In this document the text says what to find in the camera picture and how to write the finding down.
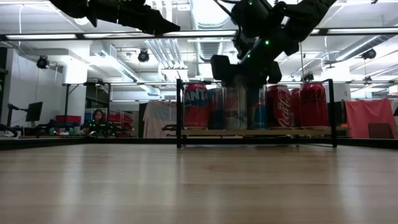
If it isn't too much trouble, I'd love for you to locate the red Coca-Cola can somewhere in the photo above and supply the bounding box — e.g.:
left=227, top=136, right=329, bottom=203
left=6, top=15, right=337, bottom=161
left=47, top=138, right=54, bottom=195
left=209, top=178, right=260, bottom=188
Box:
left=266, top=84, right=292, bottom=129

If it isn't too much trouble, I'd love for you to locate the black computer monitor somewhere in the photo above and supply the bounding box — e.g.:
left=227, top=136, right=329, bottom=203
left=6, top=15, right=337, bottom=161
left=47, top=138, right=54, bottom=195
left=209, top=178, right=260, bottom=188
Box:
left=323, top=101, right=348, bottom=127
left=24, top=101, right=44, bottom=123

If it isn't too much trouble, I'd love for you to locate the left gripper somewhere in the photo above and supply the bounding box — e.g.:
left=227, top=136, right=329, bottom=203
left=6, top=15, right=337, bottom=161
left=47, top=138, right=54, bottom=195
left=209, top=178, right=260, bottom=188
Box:
left=88, top=0, right=182, bottom=36

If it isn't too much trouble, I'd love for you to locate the black high table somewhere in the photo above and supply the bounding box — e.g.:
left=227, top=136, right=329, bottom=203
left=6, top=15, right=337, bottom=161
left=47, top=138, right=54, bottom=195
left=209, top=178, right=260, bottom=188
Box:
left=61, top=81, right=112, bottom=138

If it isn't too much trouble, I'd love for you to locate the person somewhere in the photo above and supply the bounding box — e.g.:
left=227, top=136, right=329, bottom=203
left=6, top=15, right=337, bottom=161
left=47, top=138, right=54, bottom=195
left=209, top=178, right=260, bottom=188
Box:
left=91, top=108, right=108, bottom=133

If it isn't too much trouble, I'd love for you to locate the red fabric cover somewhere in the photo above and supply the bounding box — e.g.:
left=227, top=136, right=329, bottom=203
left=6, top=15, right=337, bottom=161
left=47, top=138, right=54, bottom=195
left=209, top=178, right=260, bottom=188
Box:
left=345, top=98, right=398, bottom=140

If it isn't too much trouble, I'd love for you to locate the ceiling air vent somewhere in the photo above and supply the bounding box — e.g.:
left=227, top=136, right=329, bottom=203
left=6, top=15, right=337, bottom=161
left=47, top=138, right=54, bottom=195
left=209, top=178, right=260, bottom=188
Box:
left=198, top=42, right=222, bottom=63

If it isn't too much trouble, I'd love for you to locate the red storage bin rack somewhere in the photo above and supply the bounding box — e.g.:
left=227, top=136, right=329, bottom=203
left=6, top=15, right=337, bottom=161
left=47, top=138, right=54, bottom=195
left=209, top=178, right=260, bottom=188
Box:
left=107, top=109, right=137, bottom=138

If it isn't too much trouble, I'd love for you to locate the black dome camera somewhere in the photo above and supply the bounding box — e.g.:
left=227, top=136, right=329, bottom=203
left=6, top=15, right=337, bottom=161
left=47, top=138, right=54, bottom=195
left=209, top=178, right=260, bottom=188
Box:
left=361, top=48, right=377, bottom=60
left=35, top=55, right=50, bottom=70
left=137, top=49, right=150, bottom=63

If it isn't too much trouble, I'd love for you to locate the black beam with light strips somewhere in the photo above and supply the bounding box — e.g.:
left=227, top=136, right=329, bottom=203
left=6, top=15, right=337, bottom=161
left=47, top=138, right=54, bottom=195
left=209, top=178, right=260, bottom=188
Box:
left=0, top=27, right=398, bottom=41

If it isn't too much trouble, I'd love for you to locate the blue silver Red Bull can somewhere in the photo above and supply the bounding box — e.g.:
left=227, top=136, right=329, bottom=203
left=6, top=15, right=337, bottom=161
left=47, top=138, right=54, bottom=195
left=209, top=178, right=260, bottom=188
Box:
left=248, top=86, right=268, bottom=130
left=207, top=88, right=226, bottom=130

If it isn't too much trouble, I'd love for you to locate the wooden shelf with black frame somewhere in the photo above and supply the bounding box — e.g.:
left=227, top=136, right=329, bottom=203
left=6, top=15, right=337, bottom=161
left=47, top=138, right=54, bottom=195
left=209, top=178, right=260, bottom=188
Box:
left=175, top=78, right=349, bottom=149

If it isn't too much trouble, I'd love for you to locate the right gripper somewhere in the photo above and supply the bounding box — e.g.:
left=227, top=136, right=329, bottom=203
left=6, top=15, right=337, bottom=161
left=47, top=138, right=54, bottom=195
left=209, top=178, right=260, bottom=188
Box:
left=210, top=30, right=299, bottom=88

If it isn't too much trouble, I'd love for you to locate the white Celsius can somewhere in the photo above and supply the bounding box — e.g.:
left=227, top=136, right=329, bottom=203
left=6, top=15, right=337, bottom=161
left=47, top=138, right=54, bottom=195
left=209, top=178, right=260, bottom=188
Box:
left=224, top=76, right=249, bottom=131

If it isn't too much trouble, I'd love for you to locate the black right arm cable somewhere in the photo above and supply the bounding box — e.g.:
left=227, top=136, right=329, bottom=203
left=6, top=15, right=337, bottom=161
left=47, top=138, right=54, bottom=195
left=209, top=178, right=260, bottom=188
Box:
left=213, top=0, right=240, bottom=19

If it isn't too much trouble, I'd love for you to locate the red Fanta strawberry can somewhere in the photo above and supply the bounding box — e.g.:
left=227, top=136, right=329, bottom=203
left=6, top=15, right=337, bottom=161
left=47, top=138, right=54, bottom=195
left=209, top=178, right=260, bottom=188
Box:
left=183, top=82, right=210, bottom=130

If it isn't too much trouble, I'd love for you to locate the black aluminium rig frame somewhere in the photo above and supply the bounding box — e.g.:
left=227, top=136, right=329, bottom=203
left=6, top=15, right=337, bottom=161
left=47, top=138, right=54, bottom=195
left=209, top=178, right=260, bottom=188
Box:
left=0, top=136, right=398, bottom=152

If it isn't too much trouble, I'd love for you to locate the black office chair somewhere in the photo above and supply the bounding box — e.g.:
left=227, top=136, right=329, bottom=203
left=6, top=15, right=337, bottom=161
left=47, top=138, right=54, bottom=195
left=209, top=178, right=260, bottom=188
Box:
left=368, top=123, right=394, bottom=139

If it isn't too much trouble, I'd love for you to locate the white fabric cover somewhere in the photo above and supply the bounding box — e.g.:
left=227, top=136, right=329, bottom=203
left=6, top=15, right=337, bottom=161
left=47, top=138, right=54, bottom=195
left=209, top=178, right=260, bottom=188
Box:
left=142, top=100, right=178, bottom=139

